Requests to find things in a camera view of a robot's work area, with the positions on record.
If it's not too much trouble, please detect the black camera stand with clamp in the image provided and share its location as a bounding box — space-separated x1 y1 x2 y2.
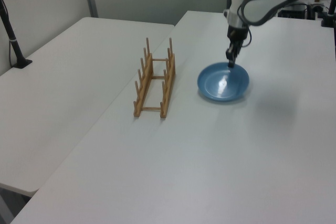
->
0 0 34 70

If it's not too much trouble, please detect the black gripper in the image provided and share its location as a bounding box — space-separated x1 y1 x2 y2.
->
225 25 249 68

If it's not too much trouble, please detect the black computer box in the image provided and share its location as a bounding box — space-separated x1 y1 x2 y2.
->
277 3 308 20

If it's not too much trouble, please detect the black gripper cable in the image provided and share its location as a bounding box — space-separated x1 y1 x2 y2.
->
243 27 253 48

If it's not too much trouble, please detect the black pole with table clamp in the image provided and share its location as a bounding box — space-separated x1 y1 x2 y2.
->
321 0 336 28

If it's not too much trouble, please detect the wooden peg plate rack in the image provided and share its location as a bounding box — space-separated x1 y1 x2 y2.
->
133 37 176 119

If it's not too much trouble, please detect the blue round plate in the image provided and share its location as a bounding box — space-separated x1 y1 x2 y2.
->
197 61 250 103

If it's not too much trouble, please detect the small black device box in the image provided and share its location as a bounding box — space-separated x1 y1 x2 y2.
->
307 3 325 20

